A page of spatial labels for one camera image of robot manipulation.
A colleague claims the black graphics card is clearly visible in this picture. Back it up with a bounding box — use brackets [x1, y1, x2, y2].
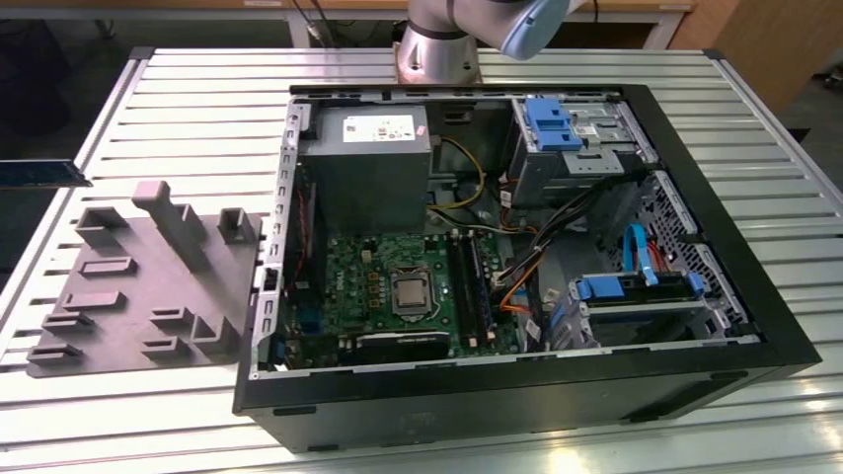
[341, 329, 454, 367]

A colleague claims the black chair caster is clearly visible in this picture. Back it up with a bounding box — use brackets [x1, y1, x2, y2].
[812, 61, 843, 93]

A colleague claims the grey power supply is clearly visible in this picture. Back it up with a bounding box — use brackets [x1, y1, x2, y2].
[298, 106, 437, 233]

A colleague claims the hard disk in blue carrier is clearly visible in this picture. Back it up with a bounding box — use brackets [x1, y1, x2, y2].
[569, 274, 709, 310]

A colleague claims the green motherboard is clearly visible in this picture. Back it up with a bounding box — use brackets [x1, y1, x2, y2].
[281, 229, 528, 369]

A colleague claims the wooden cabinet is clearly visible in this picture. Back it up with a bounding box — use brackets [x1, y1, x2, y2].
[670, 0, 843, 118]

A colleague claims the blue data wire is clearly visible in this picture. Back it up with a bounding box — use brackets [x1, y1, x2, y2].
[621, 224, 664, 287]

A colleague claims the red data wire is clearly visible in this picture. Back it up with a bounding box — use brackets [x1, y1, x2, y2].
[646, 239, 674, 273]

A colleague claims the red black twisted wire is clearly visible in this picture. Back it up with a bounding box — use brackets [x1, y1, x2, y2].
[293, 190, 314, 282]

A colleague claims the black RAM slot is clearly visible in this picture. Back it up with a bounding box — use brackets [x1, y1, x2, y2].
[446, 230, 476, 347]

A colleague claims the RAM stick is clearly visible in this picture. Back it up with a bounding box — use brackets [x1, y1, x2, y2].
[0, 158, 93, 190]

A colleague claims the metal socket cover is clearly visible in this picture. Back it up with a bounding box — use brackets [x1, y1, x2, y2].
[385, 266, 440, 325]

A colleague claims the yellow power wire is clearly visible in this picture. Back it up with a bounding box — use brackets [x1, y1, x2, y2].
[426, 137, 488, 223]

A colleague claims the mixed colour wire bundle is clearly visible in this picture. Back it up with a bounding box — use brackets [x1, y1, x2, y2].
[489, 246, 548, 288]

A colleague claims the grey parts rack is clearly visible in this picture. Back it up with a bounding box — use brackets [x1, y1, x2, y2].
[25, 180, 264, 380]

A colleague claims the blue drive latch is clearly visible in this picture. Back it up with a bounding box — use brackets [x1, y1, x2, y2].
[524, 98, 585, 152]

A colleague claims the black open PC case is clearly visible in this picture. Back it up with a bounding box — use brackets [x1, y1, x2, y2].
[233, 83, 821, 453]

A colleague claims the metal disk bay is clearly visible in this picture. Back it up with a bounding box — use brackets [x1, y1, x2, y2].
[545, 276, 745, 353]

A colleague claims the metal drive cage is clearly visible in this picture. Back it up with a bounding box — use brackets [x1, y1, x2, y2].
[509, 96, 660, 208]

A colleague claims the orange wire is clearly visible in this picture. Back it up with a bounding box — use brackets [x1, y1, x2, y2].
[496, 289, 529, 315]

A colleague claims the black cable bundle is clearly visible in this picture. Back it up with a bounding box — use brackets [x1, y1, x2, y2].
[529, 172, 645, 254]

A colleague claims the silver CPU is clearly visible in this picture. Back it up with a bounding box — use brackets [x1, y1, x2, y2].
[392, 278, 430, 311]

